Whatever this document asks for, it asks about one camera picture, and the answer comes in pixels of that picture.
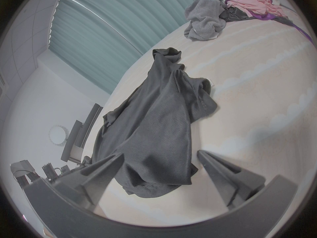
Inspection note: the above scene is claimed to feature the round white lamp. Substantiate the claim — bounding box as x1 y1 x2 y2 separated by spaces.
48 125 68 146

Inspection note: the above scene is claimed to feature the bed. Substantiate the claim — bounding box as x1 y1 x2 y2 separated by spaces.
93 0 317 226

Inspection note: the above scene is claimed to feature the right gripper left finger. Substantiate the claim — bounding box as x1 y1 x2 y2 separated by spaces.
52 152 125 209

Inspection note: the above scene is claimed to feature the grey garment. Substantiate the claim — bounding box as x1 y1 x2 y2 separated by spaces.
184 0 227 41

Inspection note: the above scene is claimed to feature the blue-green curtain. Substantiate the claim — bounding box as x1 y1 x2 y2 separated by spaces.
62 0 219 56
48 0 144 95

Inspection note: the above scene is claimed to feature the black T-shirt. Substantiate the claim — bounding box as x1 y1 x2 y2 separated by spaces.
83 47 218 199

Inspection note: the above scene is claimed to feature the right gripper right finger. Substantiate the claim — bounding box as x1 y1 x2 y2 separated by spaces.
197 150 266 208

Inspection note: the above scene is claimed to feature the pile of clothes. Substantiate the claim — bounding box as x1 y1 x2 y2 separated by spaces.
219 0 312 38

